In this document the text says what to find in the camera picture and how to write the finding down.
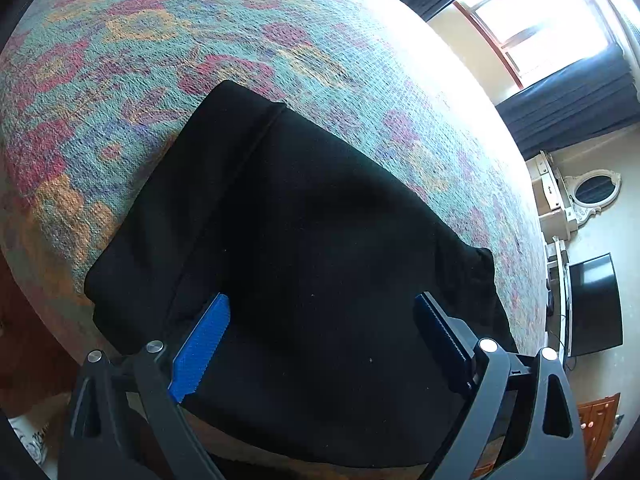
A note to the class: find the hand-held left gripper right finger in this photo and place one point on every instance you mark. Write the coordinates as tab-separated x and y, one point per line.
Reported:
440	340

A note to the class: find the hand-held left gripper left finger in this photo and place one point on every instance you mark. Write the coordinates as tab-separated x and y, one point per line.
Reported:
202	345

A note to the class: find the black pants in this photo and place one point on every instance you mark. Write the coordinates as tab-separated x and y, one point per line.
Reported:
310	260

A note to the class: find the black flat screen television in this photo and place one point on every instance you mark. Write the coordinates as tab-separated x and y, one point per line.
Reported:
595	305

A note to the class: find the orange wooden cabinet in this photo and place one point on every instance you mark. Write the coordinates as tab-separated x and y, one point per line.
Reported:
597	425

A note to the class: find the white dresser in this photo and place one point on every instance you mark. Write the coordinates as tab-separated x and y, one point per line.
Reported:
552	195

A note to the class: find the white patterned object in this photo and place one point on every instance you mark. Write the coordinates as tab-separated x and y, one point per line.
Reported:
30	440

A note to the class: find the white oval framed mirror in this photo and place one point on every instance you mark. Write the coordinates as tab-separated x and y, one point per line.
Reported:
594	191

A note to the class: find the floral knitted blanket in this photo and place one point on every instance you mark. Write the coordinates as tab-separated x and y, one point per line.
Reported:
200	35

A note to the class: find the bright window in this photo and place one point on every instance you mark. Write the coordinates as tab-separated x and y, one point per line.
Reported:
540	15

